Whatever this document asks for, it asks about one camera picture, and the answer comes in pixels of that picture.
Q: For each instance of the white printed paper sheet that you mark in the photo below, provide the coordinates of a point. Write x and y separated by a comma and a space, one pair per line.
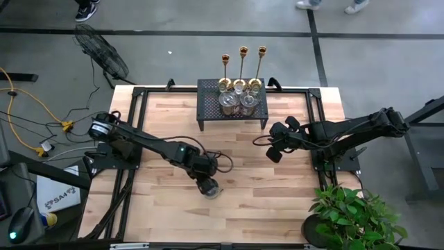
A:
57, 198

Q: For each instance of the black perforated metal shelf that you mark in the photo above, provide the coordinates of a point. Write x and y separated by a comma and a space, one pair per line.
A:
208, 104

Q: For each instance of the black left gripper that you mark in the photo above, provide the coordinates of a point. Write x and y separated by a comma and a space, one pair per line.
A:
204, 168

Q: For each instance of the green leafy plant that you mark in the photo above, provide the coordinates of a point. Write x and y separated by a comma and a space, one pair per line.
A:
350, 215

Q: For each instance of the tall gold candlestick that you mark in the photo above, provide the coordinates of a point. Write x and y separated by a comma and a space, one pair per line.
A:
243, 51
255, 82

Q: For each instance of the black floor fan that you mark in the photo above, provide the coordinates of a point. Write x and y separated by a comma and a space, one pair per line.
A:
100, 52

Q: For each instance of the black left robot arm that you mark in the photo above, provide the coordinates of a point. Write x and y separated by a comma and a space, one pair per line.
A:
152, 147

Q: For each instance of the clear glass jar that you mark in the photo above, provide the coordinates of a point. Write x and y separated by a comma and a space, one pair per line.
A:
229, 102
248, 102

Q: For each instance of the black plant pot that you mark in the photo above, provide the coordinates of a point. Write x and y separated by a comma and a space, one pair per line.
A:
310, 231

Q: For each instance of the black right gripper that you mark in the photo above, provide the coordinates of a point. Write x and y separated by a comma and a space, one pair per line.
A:
298, 139

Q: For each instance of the black metal stand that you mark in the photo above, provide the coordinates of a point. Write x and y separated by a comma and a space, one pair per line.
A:
418, 159

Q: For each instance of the white power adapter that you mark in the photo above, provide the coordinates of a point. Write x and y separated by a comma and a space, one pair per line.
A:
45, 146

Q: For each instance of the grey side desk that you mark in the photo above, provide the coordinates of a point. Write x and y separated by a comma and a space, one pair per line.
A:
17, 187

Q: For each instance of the black slanted stand leg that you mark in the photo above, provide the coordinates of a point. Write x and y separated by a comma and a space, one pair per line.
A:
52, 172

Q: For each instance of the black table clamp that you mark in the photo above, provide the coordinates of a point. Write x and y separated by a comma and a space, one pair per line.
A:
275, 83
170, 84

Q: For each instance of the short gold candlestick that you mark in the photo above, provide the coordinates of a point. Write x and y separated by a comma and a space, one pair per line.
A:
223, 82

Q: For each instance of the small yellow blue object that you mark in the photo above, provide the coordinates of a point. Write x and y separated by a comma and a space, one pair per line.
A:
50, 219

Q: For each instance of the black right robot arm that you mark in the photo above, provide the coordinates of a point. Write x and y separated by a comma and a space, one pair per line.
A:
354, 133

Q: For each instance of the black aluminium table frame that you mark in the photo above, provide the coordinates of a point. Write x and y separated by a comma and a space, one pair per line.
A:
295, 91

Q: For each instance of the black floor bar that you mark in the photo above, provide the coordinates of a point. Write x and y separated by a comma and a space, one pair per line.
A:
19, 77

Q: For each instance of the black computer mouse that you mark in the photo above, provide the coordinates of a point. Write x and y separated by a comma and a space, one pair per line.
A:
21, 224

